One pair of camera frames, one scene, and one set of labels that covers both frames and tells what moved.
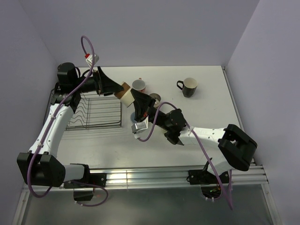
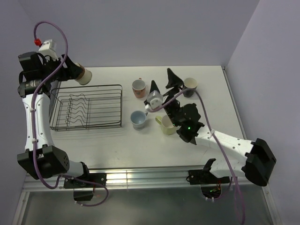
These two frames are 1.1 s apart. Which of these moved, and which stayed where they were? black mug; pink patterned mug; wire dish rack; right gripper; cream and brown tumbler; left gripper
Moved: cream and brown tumbler; left gripper; right gripper
Stayed: black mug; wire dish rack; pink patterned mug
